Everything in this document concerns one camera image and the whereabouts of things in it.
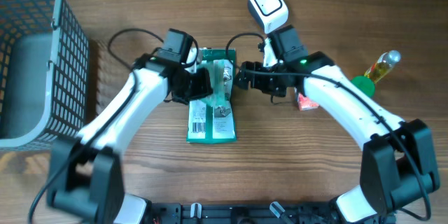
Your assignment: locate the orange Kleenex tissue pack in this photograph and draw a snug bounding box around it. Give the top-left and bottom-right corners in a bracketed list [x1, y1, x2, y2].
[297, 92, 319, 111]

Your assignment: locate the pale green wipes packet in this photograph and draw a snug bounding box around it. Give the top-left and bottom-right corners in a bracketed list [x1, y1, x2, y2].
[202, 59, 233, 107]

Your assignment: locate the green 3M gloves package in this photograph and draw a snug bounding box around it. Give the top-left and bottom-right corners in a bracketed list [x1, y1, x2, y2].
[186, 48, 237, 144]

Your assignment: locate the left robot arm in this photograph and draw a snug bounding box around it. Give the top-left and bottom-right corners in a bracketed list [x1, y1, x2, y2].
[39, 29, 213, 223]

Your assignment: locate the left black camera cable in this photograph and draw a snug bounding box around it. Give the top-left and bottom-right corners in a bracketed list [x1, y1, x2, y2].
[27, 27, 200, 224]

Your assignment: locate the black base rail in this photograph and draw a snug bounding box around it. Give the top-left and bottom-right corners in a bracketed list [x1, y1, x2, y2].
[143, 202, 346, 224]

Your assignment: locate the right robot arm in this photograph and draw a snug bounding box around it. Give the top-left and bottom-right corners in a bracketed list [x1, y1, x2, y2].
[234, 25, 440, 223]

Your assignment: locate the grey plastic mesh basket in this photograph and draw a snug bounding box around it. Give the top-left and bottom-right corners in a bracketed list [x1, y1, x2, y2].
[1, 0, 90, 151]

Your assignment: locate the white barcode scanner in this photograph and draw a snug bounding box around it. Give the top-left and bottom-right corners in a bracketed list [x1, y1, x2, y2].
[247, 0, 289, 34]

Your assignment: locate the black camera cable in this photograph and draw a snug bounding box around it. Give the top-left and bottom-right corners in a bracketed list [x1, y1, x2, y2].
[225, 32, 432, 222]
[27, 27, 200, 224]

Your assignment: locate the yellow liquid clear bottle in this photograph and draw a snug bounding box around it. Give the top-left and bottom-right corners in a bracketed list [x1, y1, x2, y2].
[364, 50, 401, 84]

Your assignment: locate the right black camera cable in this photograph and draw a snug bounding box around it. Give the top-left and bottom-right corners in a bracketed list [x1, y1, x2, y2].
[225, 32, 432, 222]

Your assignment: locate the green lid white jar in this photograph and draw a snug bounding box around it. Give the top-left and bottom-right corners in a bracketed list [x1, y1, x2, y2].
[351, 76, 375, 98]

